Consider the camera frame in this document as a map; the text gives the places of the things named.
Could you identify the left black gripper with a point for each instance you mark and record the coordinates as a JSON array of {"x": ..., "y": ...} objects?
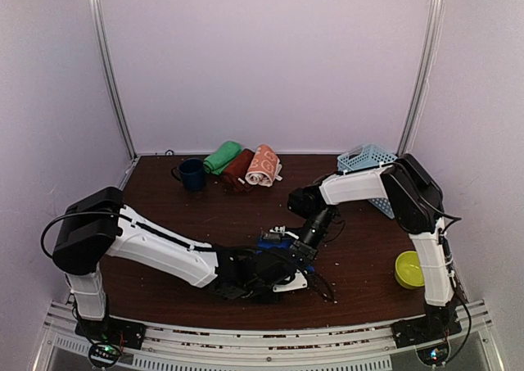
[{"x": 277, "y": 297}]

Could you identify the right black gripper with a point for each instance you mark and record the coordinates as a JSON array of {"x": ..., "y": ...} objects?
[{"x": 304, "y": 250}]

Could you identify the blue towel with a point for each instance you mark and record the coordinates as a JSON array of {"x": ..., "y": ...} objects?
[{"x": 281, "y": 246}]

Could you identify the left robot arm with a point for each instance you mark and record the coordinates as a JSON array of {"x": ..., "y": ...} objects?
[{"x": 102, "y": 225}]

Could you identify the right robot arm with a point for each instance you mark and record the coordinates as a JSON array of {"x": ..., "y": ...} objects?
[{"x": 415, "y": 202}]

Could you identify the yellow-green bowl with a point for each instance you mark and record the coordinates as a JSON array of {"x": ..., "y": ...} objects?
[{"x": 408, "y": 272}]

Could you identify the orange patterned rolled towel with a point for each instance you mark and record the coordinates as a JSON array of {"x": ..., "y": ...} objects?
[{"x": 265, "y": 167}]

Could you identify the brown rolled towel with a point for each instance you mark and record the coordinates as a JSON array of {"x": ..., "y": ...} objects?
[{"x": 235, "y": 172}]

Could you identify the light blue plastic basket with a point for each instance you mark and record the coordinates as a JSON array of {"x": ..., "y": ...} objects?
[{"x": 366, "y": 156}]

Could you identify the green rolled towel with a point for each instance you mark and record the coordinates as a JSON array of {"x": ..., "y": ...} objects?
[{"x": 217, "y": 161}]

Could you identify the dark blue mug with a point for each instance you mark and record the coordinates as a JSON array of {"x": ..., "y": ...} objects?
[{"x": 190, "y": 174}]

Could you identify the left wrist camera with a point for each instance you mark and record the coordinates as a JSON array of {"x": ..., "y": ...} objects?
[{"x": 297, "y": 283}]

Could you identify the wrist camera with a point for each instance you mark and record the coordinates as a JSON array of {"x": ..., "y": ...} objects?
[
  {"x": 278, "y": 234},
  {"x": 297, "y": 283}
]

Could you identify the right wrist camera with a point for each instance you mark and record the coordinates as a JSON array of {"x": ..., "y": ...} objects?
[{"x": 278, "y": 234}]

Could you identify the front aluminium rail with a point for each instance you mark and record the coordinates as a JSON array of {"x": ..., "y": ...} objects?
[{"x": 368, "y": 346}]

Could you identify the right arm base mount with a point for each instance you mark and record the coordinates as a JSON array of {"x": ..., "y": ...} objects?
[{"x": 429, "y": 336}]

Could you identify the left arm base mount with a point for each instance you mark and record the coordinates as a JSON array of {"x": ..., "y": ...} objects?
[{"x": 109, "y": 339}]

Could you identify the right aluminium frame post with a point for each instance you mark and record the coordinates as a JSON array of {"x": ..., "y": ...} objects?
[{"x": 421, "y": 86}]

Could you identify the aluminium frame post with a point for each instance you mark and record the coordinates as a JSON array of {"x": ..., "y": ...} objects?
[
  {"x": 110, "y": 79},
  {"x": 421, "y": 86}
]

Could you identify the left aluminium frame post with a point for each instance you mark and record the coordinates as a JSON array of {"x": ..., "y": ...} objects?
[{"x": 110, "y": 79}]

